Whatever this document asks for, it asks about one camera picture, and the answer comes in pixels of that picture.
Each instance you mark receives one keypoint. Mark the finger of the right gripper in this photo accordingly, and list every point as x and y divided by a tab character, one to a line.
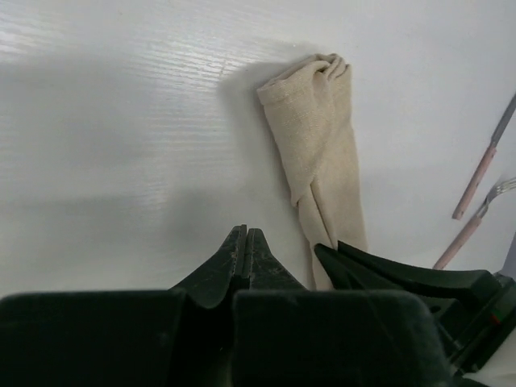
345	273

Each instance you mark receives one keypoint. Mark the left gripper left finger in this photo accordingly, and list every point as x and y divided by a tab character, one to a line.
122	338

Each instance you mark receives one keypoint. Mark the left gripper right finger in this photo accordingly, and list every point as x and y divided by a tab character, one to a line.
335	338

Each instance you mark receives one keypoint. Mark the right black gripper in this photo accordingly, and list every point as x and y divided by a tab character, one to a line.
474	310

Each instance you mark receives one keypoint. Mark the pink handled fork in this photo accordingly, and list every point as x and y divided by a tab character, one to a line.
473	223

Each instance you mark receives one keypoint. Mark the pink handled knife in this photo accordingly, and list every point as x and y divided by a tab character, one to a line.
485	161

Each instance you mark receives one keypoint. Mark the beige cloth napkin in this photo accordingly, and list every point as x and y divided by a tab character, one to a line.
309	112

